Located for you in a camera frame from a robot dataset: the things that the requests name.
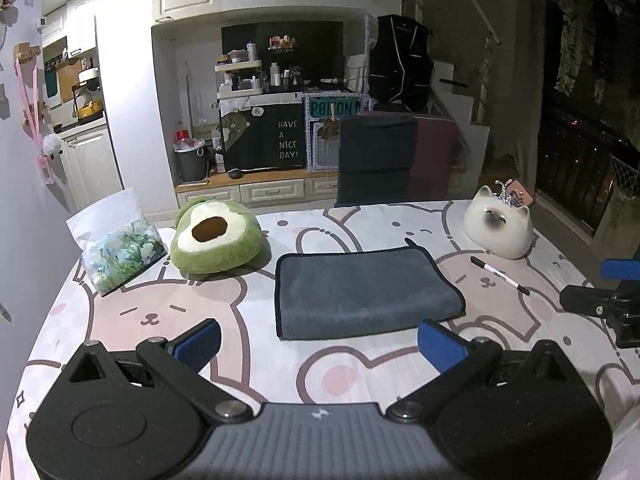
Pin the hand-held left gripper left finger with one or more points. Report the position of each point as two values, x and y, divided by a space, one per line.
199 344

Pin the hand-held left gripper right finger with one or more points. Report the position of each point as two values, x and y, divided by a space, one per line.
440 346

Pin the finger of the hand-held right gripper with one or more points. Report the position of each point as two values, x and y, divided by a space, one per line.
585 300
620 270

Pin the grey towel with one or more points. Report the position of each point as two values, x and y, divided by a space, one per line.
360 290

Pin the bear print tablecloth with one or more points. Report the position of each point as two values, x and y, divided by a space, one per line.
150 310

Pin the black marker pen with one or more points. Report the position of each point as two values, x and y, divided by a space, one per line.
500 276

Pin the balcony safety net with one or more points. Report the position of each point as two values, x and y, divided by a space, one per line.
625 177

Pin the green avocado plush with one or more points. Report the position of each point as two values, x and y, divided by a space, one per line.
215 250

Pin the white cat ornament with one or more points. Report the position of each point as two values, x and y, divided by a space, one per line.
495 235

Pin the floral tissue pack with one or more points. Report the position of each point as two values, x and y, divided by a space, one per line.
120 252

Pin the small brown box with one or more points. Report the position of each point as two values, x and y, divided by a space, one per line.
525 195

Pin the silver crown hair clip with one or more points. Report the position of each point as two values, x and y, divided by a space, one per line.
509 195

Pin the wooden top drawer cabinet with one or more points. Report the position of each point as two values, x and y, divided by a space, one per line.
260 187

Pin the grey trash bin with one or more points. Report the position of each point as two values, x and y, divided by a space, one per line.
192 162

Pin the maroon cloth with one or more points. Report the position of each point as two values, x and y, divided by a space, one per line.
434 155

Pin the dark blue chair cover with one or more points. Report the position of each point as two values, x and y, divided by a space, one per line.
375 160

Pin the black printed curtain cloth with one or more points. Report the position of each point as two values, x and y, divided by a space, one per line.
270 137

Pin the white perforated cabinet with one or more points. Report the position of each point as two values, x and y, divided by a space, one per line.
320 152

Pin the white sheep plush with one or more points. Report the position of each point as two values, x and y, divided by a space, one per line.
52 144

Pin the teal sign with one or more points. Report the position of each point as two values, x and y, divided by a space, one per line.
332 108

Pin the yellow glass kettle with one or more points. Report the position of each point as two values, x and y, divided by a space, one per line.
89 105

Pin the white shelf organizer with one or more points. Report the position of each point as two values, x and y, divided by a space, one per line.
239 79

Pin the pink ribbon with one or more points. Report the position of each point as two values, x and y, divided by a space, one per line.
31 110

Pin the black hanging jacket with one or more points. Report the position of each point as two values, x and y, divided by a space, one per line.
400 60

